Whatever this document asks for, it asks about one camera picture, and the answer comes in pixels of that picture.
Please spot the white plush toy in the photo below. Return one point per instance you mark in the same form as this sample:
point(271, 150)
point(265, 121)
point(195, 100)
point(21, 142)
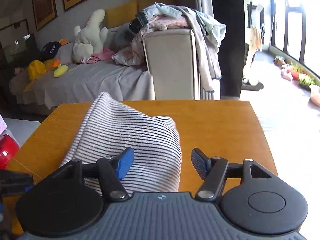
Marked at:
point(87, 37)

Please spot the grey striped garment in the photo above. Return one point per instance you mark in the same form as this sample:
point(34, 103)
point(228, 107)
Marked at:
point(135, 140)

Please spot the small pink ornament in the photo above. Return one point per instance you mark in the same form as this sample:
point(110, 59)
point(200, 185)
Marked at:
point(287, 73)

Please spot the red plastic object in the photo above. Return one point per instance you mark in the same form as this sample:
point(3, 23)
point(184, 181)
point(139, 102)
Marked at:
point(8, 151)

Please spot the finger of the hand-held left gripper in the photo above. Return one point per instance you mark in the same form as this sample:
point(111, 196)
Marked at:
point(15, 180)

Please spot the white floor stand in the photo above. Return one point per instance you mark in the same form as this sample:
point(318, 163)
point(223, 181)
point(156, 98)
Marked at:
point(251, 85)

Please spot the beige armchair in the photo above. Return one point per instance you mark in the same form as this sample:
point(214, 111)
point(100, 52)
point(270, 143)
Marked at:
point(172, 65)

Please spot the white storage box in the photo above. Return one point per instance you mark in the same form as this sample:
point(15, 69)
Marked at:
point(22, 130)

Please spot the beige hanging cloth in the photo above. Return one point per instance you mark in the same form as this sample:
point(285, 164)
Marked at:
point(256, 40)

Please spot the tray of green plants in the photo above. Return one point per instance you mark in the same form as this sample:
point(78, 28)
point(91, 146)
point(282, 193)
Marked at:
point(307, 81)

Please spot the pink cloth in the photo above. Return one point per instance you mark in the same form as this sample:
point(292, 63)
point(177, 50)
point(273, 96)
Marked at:
point(100, 56)

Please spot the yellow plush toy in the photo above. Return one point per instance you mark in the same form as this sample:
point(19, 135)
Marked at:
point(60, 71)

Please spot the yellow cloth bag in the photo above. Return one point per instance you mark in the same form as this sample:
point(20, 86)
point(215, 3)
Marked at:
point(37, 70)

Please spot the orange and green toy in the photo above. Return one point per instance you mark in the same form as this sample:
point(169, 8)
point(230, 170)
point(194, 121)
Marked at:
point(55, 65)

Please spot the black cap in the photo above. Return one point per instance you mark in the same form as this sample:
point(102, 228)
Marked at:
point(50, 50)

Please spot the small brown ornament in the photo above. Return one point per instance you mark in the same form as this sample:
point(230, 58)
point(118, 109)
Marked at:
point(279, 61)

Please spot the pile of clothes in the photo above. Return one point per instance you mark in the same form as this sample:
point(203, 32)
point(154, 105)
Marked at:
point(190, 22)

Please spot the dark glass cabinet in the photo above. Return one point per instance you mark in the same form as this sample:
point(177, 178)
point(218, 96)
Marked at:
point(17, 45)

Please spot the yellow sofa cushion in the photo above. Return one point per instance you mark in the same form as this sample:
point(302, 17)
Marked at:
point(121, 13)

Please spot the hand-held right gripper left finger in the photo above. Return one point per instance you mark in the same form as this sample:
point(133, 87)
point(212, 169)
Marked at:
point(125, 164)

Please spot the floral blanket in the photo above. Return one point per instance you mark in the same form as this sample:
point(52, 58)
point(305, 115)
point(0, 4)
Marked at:
point(130, 55)

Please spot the grey neck pillow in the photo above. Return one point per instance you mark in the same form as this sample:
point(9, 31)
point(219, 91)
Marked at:
point(121, 38)

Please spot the grey covered sofa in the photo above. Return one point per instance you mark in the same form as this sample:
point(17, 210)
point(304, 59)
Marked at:
point(95, 80)

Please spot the black window frame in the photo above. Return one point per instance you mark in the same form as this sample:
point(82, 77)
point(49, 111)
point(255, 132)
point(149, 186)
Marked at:
point(306, 30)

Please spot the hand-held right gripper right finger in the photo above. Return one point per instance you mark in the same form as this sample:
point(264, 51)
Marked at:
point(198, 162)

